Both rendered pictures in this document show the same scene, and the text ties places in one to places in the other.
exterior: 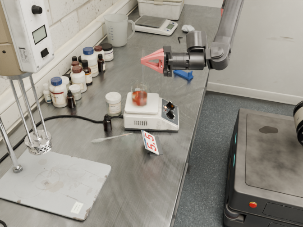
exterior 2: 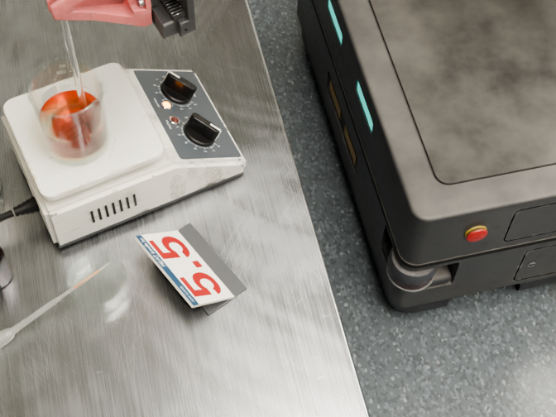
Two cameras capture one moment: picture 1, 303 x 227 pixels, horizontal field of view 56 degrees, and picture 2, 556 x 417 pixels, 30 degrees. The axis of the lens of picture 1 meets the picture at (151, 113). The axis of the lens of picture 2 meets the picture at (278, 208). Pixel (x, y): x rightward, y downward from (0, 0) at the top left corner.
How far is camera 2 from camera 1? 0.36 m
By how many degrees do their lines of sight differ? 28
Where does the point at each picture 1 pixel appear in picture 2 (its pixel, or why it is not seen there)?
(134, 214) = not seen: outside the picture
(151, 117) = (147, 174)
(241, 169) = (405, 138)
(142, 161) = (194, 347)
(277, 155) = (487, 38)
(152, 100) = (116, 105)
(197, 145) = not seen: hidden behind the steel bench
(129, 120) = (70, 220)
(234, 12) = not seen: outside the picture
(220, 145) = (266, 35)
